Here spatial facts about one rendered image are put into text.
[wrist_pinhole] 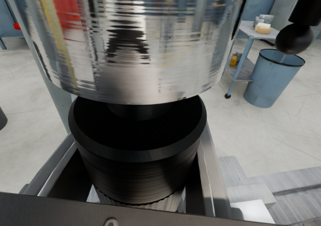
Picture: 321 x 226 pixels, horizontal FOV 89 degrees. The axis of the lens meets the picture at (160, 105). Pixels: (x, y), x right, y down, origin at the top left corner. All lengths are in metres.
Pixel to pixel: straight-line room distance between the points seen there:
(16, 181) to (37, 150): 0.27
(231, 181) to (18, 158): 1.73
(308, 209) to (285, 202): 0.05
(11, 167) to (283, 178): 1.80
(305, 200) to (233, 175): 0.21
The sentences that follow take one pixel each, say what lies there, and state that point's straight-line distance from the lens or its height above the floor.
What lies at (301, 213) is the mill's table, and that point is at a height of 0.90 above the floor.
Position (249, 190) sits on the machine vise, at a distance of 0.36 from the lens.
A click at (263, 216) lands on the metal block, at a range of 0.32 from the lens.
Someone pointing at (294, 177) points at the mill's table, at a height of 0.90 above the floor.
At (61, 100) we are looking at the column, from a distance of 0.55.
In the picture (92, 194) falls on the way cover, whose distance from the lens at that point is 0.52.
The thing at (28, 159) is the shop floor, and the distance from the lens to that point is 1.84.
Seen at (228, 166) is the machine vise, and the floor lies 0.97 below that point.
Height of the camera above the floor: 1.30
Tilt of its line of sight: 39 degrees down
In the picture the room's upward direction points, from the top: 5 degrees clockwise
